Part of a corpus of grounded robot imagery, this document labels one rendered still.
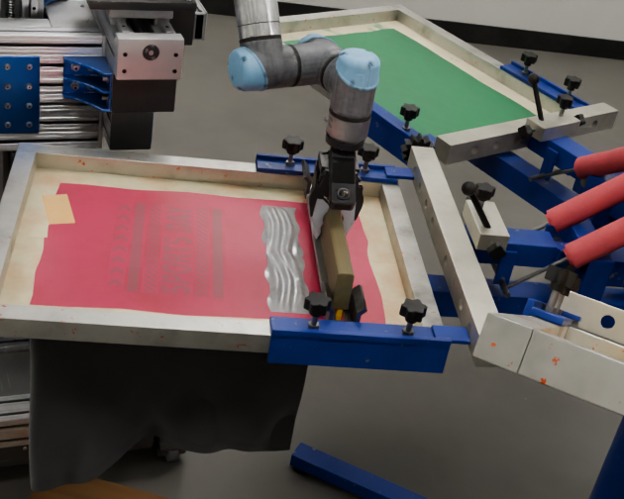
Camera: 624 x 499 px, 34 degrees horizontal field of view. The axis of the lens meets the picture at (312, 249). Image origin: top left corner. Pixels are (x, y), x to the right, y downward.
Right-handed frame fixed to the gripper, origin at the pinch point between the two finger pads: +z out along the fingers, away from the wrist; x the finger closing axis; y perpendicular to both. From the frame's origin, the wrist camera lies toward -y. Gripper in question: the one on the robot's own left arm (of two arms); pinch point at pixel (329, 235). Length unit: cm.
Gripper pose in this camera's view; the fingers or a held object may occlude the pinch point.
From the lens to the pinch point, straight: 193.1
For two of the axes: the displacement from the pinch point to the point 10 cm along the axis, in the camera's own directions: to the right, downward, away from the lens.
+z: -1.5, 8.3, 5.3
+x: -9.9, -0.8, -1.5
